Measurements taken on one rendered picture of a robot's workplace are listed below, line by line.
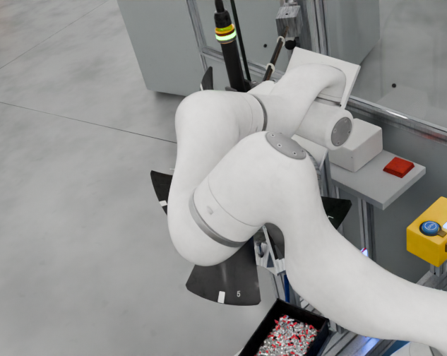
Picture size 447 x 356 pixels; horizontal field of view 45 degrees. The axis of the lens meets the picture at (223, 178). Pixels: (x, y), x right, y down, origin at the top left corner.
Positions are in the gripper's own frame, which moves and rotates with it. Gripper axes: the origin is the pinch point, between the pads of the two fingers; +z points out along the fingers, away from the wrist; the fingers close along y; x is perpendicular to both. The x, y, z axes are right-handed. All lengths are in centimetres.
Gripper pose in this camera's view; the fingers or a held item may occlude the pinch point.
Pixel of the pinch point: (239, 90)
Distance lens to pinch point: 129.4
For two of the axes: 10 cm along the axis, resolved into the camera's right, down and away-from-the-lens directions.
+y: 7.5, -5.3, 4.0
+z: -6.2, -3.7, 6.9
